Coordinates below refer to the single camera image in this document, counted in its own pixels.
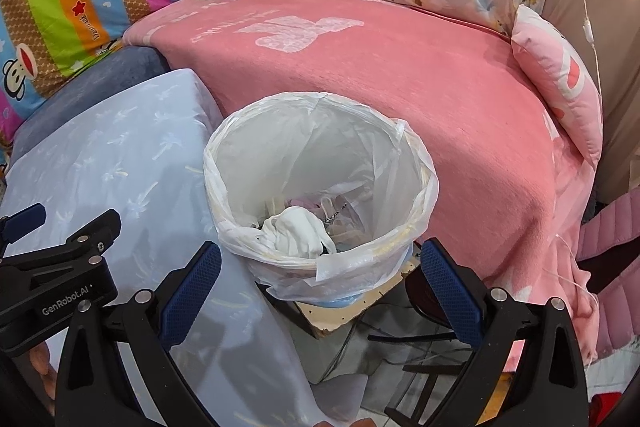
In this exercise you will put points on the white glove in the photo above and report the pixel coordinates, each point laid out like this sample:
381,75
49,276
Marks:
295,229

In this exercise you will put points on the pink quilted garment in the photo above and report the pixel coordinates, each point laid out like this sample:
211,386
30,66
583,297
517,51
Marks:
617,257

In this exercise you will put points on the trash bin with white bag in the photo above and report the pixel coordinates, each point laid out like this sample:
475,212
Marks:
300,147

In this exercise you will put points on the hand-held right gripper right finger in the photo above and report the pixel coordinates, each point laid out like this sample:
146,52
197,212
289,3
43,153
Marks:
450,292

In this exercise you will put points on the person's left hand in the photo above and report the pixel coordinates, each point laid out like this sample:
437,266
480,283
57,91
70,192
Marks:
44,367

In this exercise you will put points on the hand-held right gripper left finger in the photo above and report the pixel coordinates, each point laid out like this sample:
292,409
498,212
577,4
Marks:
192,292

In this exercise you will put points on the light blue patterned tablecloth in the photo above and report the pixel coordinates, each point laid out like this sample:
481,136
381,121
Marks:
125,157

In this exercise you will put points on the wooden board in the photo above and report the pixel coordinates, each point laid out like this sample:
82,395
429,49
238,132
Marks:
345,312

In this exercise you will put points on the blue-grey cushion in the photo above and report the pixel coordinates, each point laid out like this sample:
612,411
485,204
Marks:
115,67

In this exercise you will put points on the black metal frame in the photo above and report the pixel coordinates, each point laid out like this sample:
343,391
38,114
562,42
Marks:
425,367

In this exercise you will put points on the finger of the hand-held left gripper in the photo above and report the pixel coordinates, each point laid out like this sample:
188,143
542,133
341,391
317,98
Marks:
95,229
25,219

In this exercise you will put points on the pink blanket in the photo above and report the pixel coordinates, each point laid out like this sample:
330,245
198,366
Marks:
400,82

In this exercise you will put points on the small pink pillow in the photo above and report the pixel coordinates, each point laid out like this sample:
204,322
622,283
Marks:
560,77

